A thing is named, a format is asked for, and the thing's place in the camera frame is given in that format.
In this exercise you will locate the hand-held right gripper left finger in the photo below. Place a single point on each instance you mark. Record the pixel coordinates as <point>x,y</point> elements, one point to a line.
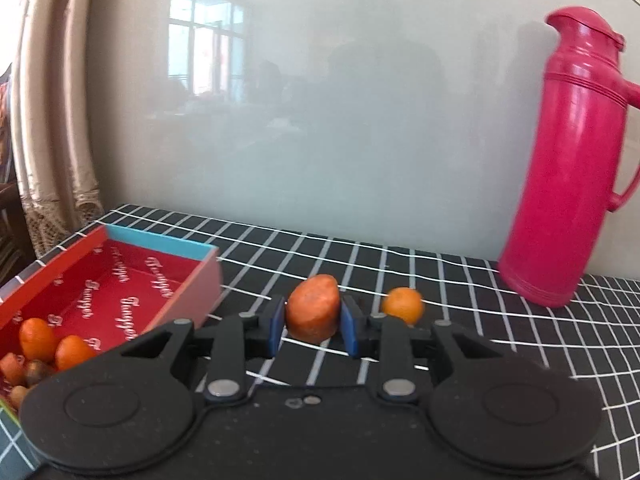
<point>276,329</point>

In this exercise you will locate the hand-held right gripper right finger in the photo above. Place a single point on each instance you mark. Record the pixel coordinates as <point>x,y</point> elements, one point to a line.
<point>348,332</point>

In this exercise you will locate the large carrot chunk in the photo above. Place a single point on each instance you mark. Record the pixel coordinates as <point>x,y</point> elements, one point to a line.
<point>313,307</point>

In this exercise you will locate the red cardboard box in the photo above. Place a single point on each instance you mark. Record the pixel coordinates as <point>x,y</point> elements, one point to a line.
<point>115,290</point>

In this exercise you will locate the orange mandarin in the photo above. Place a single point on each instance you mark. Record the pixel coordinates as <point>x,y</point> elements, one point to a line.
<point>37,338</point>
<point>74,352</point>
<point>402,305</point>

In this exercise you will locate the dark brown date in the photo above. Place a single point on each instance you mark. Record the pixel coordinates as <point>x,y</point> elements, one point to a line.
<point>37,372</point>

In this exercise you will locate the tan round longan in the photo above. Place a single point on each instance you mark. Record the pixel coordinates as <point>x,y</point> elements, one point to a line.
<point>19,396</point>

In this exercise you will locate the small carrot piece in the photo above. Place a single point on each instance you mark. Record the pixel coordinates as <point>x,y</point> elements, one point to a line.
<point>12,367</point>

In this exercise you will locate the black white checked tablecloth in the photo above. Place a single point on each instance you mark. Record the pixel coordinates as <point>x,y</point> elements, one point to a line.
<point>500,320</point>

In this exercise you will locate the pink thermos jug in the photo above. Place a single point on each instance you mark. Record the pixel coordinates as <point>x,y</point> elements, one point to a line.
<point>560,170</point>

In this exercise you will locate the dark wooden furniture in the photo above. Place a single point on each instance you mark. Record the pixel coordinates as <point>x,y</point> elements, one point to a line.
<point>10,230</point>

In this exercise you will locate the beige curtain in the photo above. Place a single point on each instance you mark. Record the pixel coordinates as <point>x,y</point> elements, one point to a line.
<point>55,110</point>

